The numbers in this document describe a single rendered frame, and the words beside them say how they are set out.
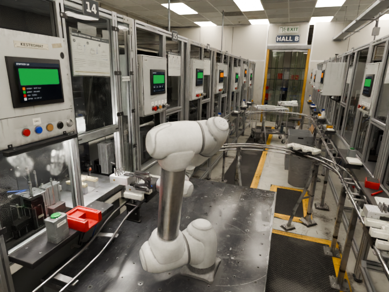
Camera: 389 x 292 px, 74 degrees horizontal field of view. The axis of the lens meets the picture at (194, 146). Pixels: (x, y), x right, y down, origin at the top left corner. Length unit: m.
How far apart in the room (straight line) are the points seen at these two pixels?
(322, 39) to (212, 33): 3.61
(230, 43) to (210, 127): 8.90
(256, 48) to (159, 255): 8.83
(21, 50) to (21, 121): 0.29
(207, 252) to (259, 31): 8.81
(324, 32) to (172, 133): 8.92
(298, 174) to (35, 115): 3.67
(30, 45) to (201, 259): 1.23
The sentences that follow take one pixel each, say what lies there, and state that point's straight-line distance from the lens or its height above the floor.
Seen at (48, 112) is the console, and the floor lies 1.49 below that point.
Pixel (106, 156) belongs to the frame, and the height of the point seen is 1.07.
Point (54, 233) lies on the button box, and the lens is 1.39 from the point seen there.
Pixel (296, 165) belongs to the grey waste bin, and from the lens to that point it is 4.23.
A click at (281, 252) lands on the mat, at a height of 0.01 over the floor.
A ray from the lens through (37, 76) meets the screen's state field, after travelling 1.33.
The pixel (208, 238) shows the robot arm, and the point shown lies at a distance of 1.33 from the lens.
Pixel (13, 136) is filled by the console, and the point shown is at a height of 1.42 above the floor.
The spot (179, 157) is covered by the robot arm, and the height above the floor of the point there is 1.39.
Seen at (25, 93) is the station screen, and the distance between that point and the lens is 1.29.
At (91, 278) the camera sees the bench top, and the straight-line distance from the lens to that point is 1.54.
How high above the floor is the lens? 1.69
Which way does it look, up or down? 16 degrees down
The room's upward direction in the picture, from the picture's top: 1 degrees clockwise
